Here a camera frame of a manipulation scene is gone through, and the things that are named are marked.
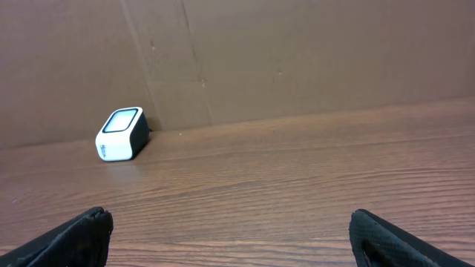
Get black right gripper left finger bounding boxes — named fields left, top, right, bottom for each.
left=1, top=207, right=114, bottom=267

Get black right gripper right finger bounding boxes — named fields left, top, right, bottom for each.
left=349, top=209, right=472, bottom=267

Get white barcode scanner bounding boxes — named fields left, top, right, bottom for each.
left=95, top=107, right=150, bottom=162

